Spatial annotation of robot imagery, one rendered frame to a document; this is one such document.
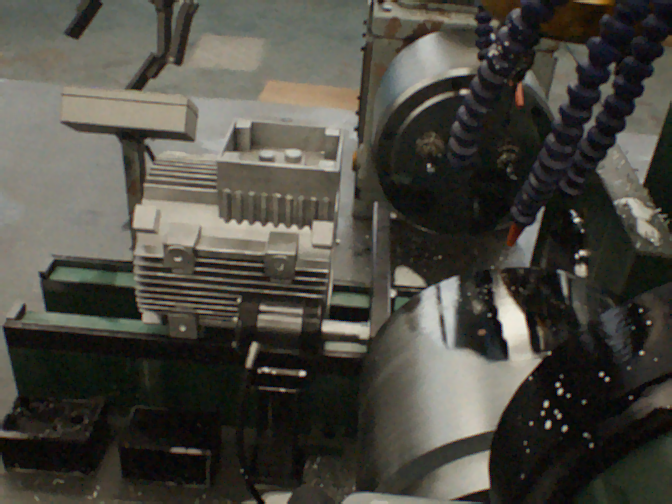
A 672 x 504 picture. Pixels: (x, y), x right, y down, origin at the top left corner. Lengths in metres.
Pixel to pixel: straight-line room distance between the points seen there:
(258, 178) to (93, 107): 0.38
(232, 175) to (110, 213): 0.61
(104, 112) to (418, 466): 0.72
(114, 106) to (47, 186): 0.41
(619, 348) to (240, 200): 0.55
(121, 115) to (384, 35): 0.41
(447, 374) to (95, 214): 0.92
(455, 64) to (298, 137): 0.26
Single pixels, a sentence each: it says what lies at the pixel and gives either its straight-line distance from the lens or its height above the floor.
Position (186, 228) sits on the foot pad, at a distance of 0.76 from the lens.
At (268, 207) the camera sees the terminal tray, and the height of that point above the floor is 1.10.
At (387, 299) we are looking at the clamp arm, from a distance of 0.75.
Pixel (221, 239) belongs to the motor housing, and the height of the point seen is 1.06.
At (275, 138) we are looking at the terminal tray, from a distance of 0.82.
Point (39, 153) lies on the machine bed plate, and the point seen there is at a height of 0.80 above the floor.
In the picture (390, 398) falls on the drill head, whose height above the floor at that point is 1.11.
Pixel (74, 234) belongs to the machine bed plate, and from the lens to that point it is 1.29.
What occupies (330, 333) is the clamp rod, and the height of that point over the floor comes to 1.02.
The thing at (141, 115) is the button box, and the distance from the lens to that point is 1.04.
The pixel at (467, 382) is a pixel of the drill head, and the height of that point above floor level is 1.15.
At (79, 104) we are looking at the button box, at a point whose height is 1.07.
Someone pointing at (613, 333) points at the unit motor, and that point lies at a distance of 0.25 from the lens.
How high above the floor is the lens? 1.48
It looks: 34 degrees down
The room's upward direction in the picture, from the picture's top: 5 degrees clockwise
